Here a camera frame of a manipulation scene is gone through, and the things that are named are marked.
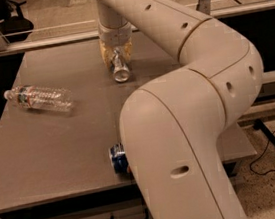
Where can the horizontal metal rail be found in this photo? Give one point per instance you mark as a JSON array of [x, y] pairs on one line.
[[23, 47]]

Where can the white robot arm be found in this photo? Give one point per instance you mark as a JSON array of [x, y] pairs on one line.
[[169, 127]]

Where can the clear plastic water bottle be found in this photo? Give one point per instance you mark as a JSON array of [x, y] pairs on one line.
[[42, 98]]

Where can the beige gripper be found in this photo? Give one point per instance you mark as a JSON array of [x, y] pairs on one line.
[[114, 33]]

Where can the crushed blue pepsi can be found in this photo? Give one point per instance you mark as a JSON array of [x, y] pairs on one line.
[[119, 159]]

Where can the silver redbull can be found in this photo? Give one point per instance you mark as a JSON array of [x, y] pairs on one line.
[[120, 69]]

